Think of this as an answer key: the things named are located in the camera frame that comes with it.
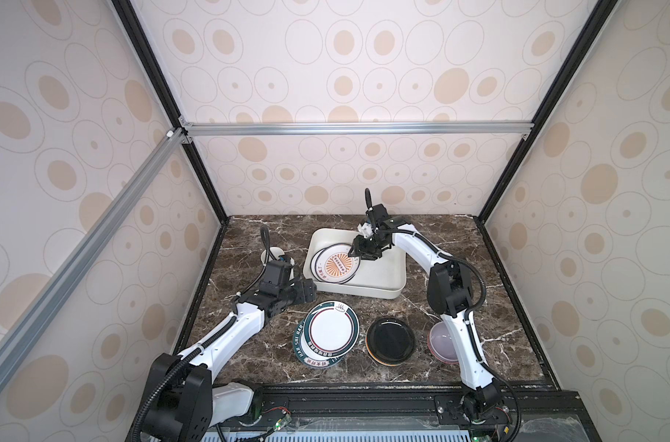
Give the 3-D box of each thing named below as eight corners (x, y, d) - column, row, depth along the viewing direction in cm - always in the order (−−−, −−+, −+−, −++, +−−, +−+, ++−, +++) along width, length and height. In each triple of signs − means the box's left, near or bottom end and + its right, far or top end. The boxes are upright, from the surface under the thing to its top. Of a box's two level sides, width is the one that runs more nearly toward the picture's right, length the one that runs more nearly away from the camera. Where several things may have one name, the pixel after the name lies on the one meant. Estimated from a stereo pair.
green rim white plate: (302, 356, 85) (301, 352, 82) (307, 305, 96) (306, 300, 93) (359, 356, 85) (360, 352, 82) (357, 305, 96) (358, 300, 93)
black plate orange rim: (366, 366, 83) (367, 361, 80) (364, 323, 92) (365, 318, 88) (415, 366, 83) (418, 361, 80) (408, 323, 92) (411, 318, 88)
